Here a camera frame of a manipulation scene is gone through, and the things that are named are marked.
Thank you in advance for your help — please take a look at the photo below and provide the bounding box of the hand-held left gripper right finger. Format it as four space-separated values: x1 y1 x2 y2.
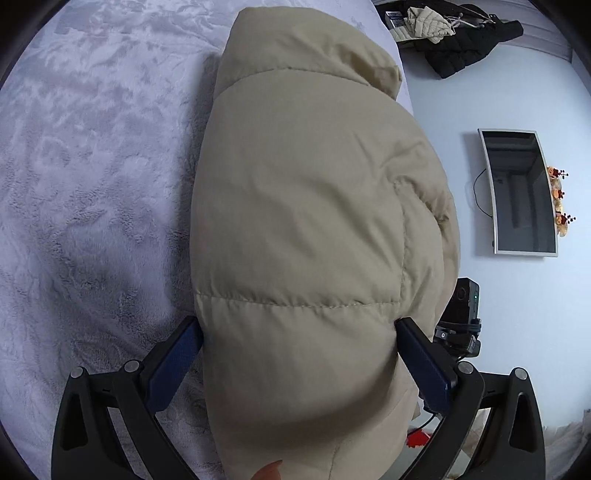
396 318 546 480

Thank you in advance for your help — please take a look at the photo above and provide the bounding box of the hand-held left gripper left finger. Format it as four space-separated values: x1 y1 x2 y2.
52 315 205 480

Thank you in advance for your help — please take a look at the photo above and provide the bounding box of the beige puffer jacket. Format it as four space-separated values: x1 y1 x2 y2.
189 7 462 480

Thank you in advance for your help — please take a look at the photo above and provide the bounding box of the person's left hand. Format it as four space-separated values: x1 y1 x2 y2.
252 459 283 480

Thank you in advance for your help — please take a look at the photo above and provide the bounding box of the small red object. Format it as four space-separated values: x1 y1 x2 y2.
406 427 435 448

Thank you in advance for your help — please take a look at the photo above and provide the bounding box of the orange flower decoration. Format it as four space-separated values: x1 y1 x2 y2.
547 165 577 238

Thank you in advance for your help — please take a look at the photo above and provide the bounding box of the lilac plush bed blanket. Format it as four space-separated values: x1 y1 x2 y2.
0 0 414 480

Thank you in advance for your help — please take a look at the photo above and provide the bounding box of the black puffer jacket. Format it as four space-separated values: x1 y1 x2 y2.
397 0 525 79

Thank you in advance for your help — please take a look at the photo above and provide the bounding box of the beige quilted vest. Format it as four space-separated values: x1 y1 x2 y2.
390 7 455 44

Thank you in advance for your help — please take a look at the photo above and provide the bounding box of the thin black cable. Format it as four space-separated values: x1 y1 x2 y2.
409 410 439 432

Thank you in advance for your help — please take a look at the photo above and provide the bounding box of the black television cable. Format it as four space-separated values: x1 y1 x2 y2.
472 168 495 217

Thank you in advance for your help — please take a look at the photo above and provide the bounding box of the wall-mounted television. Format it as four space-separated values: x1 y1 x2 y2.
477 128 559 258

